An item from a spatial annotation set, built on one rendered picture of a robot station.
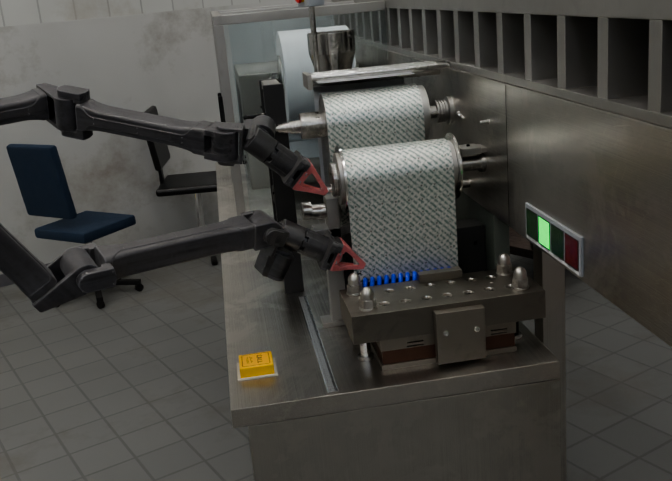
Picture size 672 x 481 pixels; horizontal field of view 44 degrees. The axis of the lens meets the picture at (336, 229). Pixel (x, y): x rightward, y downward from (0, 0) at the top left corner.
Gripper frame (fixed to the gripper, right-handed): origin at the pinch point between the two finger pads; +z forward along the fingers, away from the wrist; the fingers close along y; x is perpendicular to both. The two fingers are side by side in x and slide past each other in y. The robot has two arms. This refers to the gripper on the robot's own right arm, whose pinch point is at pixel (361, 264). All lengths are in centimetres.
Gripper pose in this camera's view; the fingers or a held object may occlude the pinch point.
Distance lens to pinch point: 181.7
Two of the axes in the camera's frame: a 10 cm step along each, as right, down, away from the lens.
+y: 1.5, 2.6, -9.5
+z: 8.9, 3.8, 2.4
